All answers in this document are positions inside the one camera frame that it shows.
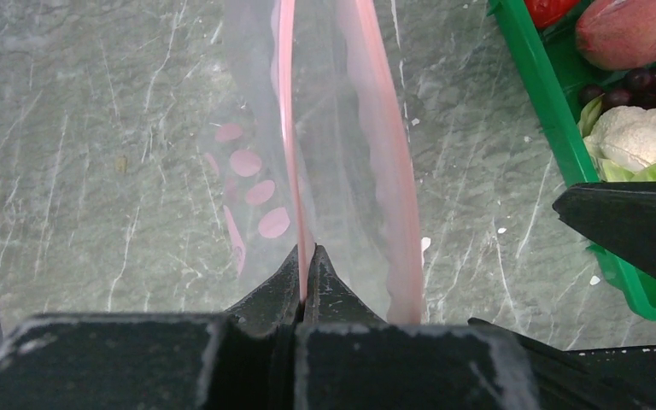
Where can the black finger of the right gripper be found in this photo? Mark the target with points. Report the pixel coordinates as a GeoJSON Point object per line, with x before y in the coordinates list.
{"type": "Point", "coordinates": [619, 216]}

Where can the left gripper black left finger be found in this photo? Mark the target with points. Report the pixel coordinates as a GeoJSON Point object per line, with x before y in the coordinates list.
{"type": "Point", "coordinates": [274, 302]}

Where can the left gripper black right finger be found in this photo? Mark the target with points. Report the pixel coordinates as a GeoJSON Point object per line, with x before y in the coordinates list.
{"type": "Point", "coordinates": [329, 299]}

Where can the clear zip top bag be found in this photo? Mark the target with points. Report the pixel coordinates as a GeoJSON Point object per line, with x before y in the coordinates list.
{"type": "Point", "coordinates": [318, 153]}

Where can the green plastic tray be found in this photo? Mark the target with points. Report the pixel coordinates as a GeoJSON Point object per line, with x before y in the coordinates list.
{"type": "Point", "coordinates": [553, 72]}

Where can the purple grape bunch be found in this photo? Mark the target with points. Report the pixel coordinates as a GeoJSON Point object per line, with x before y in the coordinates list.
{"type": "Point", "coordinates": [637, 88]}

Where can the pink peach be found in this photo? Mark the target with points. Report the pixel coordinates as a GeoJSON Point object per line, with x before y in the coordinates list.
{"type": "Point", "coordinates": [617, 35]}

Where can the red mango fruit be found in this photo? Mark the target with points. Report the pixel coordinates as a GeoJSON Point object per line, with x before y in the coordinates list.
{"type": "Point", "coordinates": [545, 13]}

